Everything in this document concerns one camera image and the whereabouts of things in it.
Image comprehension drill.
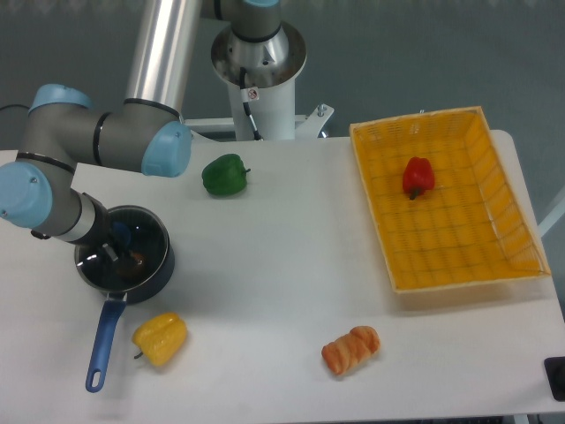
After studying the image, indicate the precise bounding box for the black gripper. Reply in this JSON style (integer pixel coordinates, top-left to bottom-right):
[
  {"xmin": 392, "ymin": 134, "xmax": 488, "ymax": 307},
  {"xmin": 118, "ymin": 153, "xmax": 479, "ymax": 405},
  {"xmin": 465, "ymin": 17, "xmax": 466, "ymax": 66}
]
[{"xmin": 55, "ymin": 202, "xmax": 132, "ymax": 261}]

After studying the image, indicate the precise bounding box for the glass pot lid blue knob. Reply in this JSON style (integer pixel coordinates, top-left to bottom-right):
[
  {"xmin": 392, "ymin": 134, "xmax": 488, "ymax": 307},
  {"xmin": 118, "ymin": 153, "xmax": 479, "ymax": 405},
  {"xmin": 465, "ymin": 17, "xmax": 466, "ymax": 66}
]
[{"xmin": 74, "ymin": 205, "xmax": 175, "ymax": 304}]

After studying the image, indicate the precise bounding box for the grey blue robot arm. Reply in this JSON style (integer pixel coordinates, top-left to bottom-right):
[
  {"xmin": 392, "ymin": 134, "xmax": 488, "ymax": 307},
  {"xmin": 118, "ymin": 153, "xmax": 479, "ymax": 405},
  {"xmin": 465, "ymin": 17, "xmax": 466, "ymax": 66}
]
[{"xmin": 1, "ymin": 1, "xmax": 282, "ymax": 248}]

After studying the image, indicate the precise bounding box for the brown egg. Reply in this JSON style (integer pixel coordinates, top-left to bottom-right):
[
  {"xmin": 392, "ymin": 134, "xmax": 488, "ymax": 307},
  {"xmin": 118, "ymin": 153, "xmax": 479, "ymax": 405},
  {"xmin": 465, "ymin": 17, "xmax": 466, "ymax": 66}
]
[{"xmin": 116, "ymin": 252, "xmax": 147, "ymax": 279}]

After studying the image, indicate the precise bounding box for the yellow bell pepper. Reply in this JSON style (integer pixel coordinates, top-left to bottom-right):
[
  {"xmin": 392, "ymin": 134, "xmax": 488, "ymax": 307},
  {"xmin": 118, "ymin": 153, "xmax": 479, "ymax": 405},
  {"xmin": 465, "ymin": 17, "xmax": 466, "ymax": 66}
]
[{"xmin": 132, "ymin": 312, "xmax": 188, "ymax": 367}]

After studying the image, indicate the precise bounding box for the green bell pepper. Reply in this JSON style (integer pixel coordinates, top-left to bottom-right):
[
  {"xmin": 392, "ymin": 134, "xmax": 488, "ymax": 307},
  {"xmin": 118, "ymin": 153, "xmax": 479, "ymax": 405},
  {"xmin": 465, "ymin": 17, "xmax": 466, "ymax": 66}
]
[{"xmin": 201, "ymin": 154, "xmax": 251, "ymax": 196}]

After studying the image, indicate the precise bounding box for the orange croissant bread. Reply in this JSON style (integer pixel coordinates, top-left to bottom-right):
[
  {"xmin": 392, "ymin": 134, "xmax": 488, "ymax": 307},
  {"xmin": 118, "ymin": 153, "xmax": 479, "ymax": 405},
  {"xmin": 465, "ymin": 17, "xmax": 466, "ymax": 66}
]
[{"xmin": 321, "ymin": 326, "xmax": 380, "ymax": 376}]

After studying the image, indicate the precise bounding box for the red bell pepper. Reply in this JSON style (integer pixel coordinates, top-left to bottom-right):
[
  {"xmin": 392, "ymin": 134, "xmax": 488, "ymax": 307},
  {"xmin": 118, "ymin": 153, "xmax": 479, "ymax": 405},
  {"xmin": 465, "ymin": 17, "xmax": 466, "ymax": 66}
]
[{"xmin": 403, "ymin": 157, "xmax": 435, "ymax": 201}]

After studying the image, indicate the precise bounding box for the yellow woven basket tray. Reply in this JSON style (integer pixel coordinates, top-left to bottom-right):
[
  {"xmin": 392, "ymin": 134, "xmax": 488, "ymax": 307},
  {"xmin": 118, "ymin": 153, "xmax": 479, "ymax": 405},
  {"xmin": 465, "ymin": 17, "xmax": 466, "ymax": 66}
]
[{"xmin": 350, "ymin": 106, "xmax": 551, "ymax": 293}]

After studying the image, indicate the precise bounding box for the black device at table edge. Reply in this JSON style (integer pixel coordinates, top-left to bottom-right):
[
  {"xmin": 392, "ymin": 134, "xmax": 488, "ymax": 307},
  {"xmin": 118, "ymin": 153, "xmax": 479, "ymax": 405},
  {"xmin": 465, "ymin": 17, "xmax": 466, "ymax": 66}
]
[{"xmin": 544, "ymin": 356, "xmax": 565, "ymax": 402}]

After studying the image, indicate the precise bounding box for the dark pot blue handle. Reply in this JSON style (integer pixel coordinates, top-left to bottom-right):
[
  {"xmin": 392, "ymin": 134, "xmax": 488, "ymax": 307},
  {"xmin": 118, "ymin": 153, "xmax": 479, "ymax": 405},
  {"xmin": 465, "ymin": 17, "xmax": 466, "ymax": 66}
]
[{"xmin": 74, "ymin": 205, "xmax": 175, "ymax": 393}]

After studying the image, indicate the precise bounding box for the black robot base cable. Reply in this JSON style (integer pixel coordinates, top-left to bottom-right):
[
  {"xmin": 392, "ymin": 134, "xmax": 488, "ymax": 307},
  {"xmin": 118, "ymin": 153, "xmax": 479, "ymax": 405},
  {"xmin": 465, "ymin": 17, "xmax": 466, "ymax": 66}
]
[{"xmin": 238, "ymin": 65, "xmax": 265, "ymax": 141}]

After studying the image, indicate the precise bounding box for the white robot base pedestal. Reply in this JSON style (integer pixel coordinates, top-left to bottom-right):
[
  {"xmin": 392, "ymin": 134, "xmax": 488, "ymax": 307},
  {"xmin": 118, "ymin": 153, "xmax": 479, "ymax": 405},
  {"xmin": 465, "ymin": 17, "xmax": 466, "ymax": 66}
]
[{"xmin": 185, "ymin": 22, "xmax": 335, "ymax": 140}]

